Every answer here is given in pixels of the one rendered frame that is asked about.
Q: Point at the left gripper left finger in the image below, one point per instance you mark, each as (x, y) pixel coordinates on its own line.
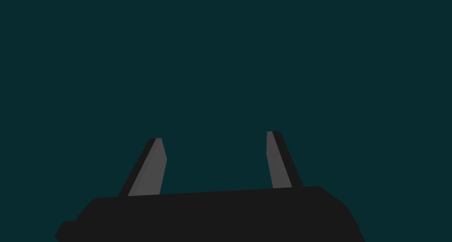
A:
(148, 171)

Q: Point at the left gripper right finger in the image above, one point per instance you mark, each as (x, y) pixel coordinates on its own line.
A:
(280, 164)

